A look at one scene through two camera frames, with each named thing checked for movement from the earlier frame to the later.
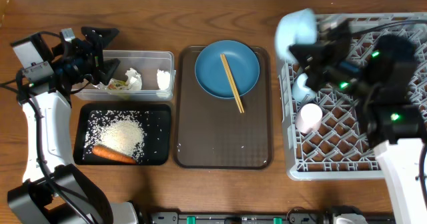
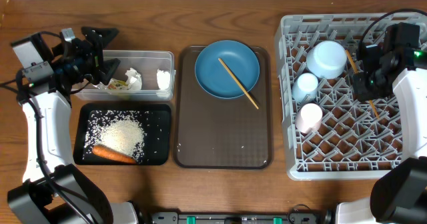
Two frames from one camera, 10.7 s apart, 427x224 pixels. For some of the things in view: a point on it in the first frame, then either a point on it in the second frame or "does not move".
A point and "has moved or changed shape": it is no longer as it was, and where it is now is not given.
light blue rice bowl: x=295 y=28 has moved or changed shape
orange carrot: x=107 y=153 does not move
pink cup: x=309 y=118 does not move
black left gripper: x=94 y=57 does not move
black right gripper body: x=326 y=64 -> x=371 y=85
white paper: x=134 y=80 does not move
